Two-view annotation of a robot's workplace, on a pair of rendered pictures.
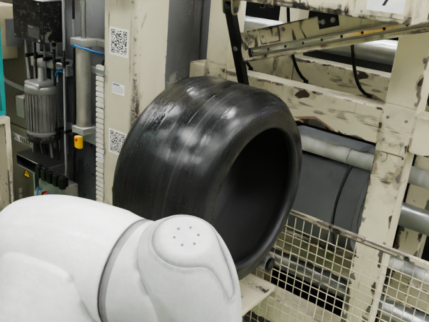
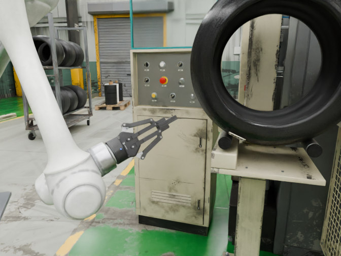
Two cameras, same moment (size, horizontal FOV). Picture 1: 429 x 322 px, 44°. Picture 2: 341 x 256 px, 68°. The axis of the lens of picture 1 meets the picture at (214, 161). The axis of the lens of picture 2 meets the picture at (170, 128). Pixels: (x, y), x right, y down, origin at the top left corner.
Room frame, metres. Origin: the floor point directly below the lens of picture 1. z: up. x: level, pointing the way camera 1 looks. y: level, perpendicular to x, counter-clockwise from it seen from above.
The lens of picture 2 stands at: (0.69, -0.76, 1.16)
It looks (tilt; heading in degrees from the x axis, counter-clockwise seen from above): 13 degrees down; 71
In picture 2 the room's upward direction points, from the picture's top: straight up
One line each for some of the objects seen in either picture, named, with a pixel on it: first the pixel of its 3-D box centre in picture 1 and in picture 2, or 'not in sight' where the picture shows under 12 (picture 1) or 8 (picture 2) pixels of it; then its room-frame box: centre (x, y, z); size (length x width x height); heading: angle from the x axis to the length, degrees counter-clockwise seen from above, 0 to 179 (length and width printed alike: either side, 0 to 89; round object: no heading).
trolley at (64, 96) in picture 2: not in sight; (59, 78); (0.33, 4.18, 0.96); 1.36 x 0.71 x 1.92; 63
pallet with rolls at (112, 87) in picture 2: not in sight; (113, 94); (1.58, 6.92, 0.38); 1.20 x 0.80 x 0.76; 71
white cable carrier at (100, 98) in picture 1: (106, 142); not in sight; (1.52, 0.33, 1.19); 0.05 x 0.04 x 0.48; 144
